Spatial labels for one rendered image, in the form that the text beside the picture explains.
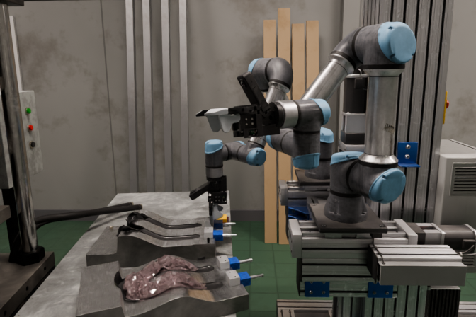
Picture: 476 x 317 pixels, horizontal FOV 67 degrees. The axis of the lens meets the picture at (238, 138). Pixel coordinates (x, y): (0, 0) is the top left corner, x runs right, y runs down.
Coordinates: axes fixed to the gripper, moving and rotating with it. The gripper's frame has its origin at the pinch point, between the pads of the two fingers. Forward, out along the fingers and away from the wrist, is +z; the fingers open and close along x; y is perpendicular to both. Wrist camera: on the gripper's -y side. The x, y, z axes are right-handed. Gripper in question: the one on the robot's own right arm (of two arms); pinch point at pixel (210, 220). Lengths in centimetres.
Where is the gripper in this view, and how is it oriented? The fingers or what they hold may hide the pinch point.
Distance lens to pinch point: 162.0
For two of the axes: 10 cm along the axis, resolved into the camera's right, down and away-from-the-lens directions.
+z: 0.1, 9.8, 1.9
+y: 10.0, -0.2, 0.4
